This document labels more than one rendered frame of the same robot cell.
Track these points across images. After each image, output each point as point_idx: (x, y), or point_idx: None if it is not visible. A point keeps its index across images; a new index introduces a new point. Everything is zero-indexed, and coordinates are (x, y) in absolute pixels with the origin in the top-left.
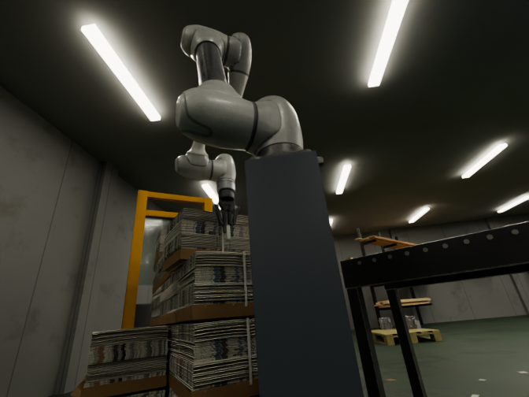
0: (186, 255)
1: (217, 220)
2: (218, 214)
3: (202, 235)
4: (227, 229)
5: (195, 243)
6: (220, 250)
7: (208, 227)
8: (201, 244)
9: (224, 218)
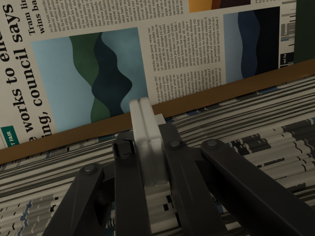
0: (302, 66)
1: (241, 229)
2: (275, 181)
3: (293, 114)
4: (156, 122)
5: (299, 87)
6: (169, 115)
7: (289, 159)
8: (268, 96)
9: (192, 172)
